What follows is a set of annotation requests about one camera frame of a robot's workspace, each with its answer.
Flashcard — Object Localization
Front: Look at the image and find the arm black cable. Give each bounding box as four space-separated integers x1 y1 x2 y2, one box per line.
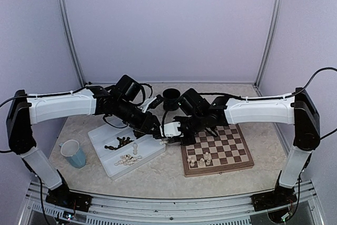
292 66 337 96
0 95 27 154

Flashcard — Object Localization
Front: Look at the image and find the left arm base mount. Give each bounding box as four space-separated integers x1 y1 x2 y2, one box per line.
45 191 92 212

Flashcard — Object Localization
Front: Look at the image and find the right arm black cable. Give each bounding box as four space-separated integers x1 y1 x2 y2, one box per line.
292 66 337 96

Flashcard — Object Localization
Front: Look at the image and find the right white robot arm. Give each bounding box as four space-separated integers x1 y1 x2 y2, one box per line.
160 88 321 206

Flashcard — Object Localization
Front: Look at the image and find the aluminium frame post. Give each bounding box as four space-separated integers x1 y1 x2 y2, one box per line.
255 0 282 87
57 0 86 86

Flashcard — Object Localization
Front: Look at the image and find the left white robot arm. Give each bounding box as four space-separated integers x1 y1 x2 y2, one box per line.
6 75 162 207

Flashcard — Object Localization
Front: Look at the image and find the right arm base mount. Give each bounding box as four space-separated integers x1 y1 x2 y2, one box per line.
251 191 298 212

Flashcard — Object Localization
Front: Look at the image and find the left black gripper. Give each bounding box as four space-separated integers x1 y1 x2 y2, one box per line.
115 99 158 134

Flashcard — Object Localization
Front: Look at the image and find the dark chess pieces pile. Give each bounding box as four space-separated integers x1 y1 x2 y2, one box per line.
104 137 133 151

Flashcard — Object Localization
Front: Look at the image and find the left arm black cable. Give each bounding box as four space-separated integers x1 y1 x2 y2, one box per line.
0 95 27 154

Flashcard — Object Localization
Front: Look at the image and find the white chess piece tall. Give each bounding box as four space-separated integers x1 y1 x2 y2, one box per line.
133 143 138 155

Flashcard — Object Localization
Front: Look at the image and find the right aluminium frame post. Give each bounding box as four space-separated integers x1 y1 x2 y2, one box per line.
255 0 282 87

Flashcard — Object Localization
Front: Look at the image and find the dark green cup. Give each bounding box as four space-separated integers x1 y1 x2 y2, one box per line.
162 88 181 111

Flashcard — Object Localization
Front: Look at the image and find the white chess pieces pile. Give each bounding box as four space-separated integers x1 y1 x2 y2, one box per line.
114 154 142 166

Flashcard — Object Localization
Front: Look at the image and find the light blue pitcher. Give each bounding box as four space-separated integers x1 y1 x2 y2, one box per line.
59 140 86 169

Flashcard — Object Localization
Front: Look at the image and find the white plastic tray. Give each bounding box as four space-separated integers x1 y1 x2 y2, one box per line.
88 124 166 180

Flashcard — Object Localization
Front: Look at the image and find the aluminium front rail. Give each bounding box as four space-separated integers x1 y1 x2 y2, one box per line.
18 180 324 225

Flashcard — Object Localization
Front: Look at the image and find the wooden chess board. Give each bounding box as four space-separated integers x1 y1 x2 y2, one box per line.
181 124 254 177

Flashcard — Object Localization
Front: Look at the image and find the left aluminium frame post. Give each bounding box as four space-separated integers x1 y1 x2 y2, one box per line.
57 0 86 86

